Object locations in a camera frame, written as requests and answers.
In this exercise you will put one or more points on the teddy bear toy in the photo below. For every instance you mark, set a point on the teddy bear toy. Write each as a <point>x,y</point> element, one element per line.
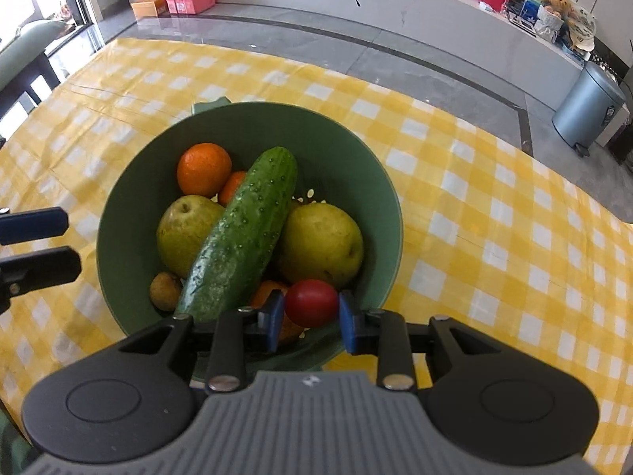
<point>552,15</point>

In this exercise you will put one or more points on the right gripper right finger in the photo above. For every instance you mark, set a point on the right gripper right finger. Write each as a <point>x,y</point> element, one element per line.
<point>382,334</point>

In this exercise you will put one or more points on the grey blue trash bin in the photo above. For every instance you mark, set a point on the grey blue trash bin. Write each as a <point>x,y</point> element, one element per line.
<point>588,108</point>

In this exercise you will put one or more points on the green pear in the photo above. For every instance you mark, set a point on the green pear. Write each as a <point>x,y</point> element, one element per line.
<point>183,230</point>
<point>322,242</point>

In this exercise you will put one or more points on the green upholstered chair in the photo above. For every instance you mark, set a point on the green upholstered chair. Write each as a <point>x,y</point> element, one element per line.
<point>23,60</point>

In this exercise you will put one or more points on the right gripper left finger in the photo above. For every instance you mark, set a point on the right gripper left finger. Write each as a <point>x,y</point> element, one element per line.
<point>237,334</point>

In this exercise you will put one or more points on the orange cardboard box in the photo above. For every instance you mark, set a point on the orange cardboard box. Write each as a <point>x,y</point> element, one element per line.
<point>149,8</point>

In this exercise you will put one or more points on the red cherry tomato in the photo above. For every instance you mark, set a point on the red cherry tomato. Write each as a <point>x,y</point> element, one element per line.
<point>311,303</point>

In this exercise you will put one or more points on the green colander bowl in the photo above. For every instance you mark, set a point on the green colander bowl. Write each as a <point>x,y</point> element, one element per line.
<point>334,167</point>

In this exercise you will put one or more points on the brown longan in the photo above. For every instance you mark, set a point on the brown longan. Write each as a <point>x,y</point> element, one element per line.
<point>164,291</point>

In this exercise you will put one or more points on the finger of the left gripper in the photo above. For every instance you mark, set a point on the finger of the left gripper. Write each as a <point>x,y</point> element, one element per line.
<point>25,273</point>
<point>18,227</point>

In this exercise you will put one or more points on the green cucumber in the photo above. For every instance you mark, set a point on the green cucumber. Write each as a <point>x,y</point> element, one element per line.
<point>239,247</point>

